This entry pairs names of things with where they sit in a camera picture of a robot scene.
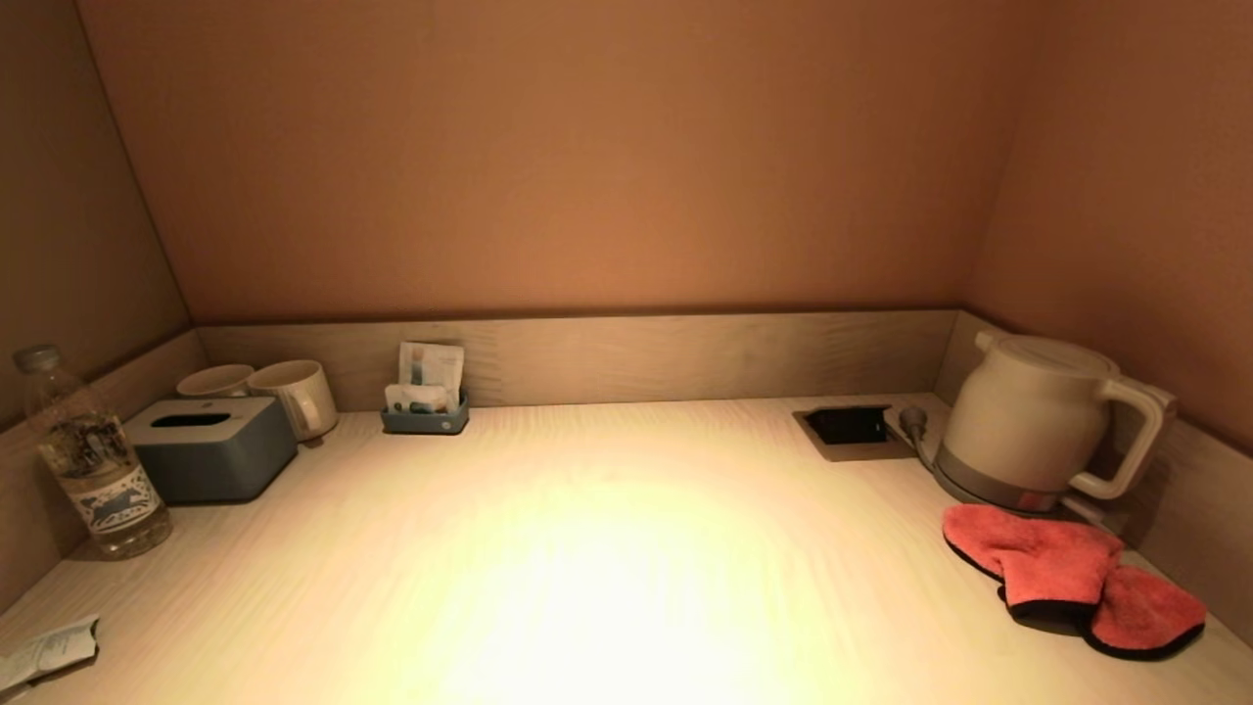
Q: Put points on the grey power plug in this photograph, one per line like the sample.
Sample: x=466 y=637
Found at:
x=913 y=421

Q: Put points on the white electric kettle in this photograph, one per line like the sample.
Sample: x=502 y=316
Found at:
x=1028 y=421

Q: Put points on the white mug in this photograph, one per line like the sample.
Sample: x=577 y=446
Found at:
x=294 y=392
x=210 y=380

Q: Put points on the small grey sachet tray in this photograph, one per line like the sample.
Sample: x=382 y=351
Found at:
x=426 y=423

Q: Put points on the recessed black power socket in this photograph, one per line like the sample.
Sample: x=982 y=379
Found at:
x=850 y=428

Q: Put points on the grey kettle base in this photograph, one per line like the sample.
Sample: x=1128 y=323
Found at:
x=979 y=487

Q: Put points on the grey tissue box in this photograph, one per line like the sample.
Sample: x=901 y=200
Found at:
x=210 y=455

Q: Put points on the crumpled white paper wrapper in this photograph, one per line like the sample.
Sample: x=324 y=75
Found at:
x=49 y=651

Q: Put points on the red cloth with black trim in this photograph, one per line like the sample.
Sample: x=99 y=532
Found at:
x=1047 y=558

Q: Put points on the short white sachet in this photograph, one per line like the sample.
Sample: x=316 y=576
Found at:
x=411 y=397

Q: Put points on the clear plastic water bottle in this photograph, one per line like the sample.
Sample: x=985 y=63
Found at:
x=98 y=470

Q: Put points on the tall white sachet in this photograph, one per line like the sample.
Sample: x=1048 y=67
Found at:
x=436 y=362

